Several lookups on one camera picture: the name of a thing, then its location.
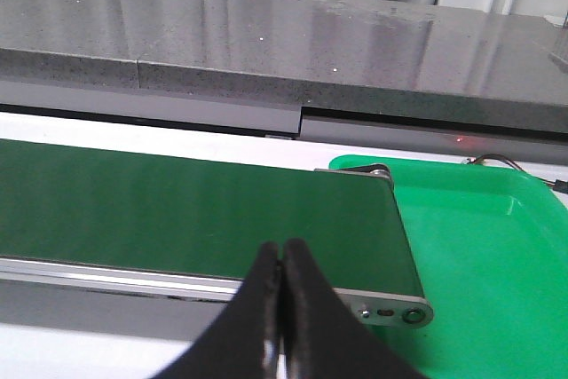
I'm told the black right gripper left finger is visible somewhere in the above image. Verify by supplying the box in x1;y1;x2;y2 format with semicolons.
155;242;280;378

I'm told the aluminium conveyor frame rail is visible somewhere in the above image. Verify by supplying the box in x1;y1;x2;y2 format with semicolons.
0;163;435;329

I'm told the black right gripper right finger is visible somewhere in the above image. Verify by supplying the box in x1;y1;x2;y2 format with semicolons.
281;239;423;378

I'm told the green plastic tray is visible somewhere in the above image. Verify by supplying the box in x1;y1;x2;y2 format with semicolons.
327;154;568;379

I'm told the grey cabinet front panel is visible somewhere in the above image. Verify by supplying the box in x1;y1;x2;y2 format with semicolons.
1;80;567;165

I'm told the brown sensor cable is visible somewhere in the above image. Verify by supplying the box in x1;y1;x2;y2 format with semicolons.
461;154;568;193

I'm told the grey stone countertop slab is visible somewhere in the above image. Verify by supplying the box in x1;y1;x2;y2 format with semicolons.
1;0;567;138

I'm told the green conveyor belt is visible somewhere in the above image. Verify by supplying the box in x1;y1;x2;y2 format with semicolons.
1;140;423;296

